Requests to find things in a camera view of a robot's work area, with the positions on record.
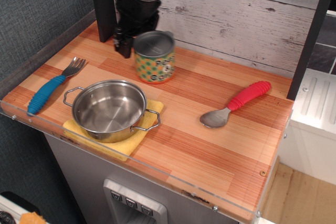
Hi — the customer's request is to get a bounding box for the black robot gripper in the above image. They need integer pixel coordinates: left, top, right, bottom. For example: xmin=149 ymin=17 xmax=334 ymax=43
xmin=113 ymin=0 xmax=162 ymax=59

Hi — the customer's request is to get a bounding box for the peas and carrots can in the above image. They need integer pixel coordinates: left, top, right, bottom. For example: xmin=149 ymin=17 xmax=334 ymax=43
xmin=133 ymin=30 xmax=175 ymax=84

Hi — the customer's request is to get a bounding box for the stainless steel pot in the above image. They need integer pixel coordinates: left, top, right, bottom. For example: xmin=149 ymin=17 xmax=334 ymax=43
xmin=63 ymin=80 xmax=161 ymax=143

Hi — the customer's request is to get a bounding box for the yellow cloth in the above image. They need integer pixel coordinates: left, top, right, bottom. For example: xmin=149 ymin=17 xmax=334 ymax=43
xmin=63 ymin=100 xmax=164 ymax=162

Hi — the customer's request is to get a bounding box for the clear acrylic edge guard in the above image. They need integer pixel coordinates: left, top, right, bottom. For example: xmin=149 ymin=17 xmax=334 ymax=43
xmin=1 ymin=101 xmax=261 ymax=223

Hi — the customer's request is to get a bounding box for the grey toy fridge cabinet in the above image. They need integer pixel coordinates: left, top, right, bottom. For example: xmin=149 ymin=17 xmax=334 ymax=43
xmin=45 ymin=134 xmax=237 ymax=223

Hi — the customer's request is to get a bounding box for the silver dispenser panel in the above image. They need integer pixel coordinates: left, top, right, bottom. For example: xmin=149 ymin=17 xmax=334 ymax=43
xmin=103 ymin=179 xmax=168 ymax=223

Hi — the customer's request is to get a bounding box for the orange and black object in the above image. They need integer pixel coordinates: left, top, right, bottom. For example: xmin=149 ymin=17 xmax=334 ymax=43
xmin=1 ymin=191 xmax=48 ymax=224

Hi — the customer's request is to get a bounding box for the white toy sink unit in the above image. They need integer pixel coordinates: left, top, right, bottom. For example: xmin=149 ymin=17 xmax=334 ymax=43
xmin=278 ymin=69 xmax=335 ymax=184

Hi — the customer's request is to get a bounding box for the dark left post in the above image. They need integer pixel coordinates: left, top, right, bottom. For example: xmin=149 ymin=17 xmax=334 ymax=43
xmin=93 ymin=0 xmax=117 ymax=42

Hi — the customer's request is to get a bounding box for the dark post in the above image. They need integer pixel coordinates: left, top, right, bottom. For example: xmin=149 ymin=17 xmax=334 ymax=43
xmin=93 ymin=0 xmax=117 ymax=42
xmin=287 ymin=0 xmax=331 ymax=101

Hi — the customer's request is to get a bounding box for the blue handled fork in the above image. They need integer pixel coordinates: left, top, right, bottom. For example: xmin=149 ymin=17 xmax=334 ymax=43
xmin=27 ymin=57 xmax=86 ymax=114

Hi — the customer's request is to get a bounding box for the red handled spoon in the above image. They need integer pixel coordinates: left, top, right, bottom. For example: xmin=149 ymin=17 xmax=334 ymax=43
xmin=199 ymin=81 xmax=271 ymax=129

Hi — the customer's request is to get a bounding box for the dark right post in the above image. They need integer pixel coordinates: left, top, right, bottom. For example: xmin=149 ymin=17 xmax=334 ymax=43
xmin=287 ymin=0 xmax=331 ymax=101

